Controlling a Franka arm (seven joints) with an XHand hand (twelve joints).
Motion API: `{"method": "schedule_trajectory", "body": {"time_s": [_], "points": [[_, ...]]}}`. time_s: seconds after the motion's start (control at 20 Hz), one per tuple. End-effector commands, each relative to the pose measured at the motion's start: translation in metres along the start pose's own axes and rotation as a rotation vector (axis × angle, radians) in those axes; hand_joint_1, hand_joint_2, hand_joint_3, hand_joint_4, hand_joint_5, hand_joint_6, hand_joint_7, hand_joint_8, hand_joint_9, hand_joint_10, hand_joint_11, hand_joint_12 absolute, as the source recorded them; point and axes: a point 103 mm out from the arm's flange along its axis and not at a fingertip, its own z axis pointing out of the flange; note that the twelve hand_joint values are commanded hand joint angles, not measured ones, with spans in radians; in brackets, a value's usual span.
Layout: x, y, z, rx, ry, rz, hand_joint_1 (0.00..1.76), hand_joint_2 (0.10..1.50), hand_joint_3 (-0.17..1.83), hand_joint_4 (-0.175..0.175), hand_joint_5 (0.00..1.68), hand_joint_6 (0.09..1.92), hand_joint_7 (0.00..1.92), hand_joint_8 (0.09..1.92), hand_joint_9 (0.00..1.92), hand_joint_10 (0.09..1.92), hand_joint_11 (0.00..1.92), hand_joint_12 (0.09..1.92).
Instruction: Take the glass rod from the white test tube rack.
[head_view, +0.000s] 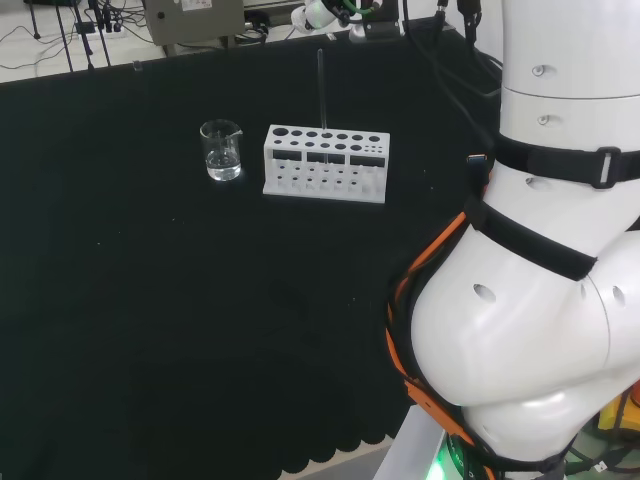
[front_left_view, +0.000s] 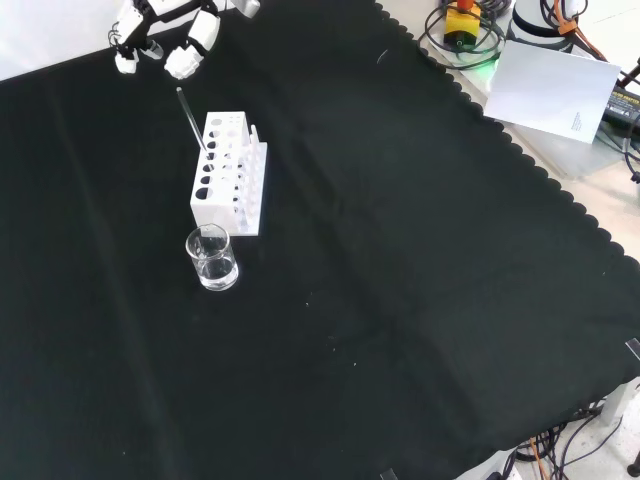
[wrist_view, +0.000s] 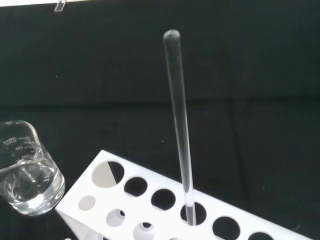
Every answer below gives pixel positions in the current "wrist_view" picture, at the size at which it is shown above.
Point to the clear plastic cloth clip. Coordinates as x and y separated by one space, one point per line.
60 6

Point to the clear glass rod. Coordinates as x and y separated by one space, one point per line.
178 105

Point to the glass beaker with water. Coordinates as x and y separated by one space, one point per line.
32 190

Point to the white test tube rack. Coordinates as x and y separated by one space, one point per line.
82 180

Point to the black bench cloth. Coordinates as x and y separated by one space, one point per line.
75 87

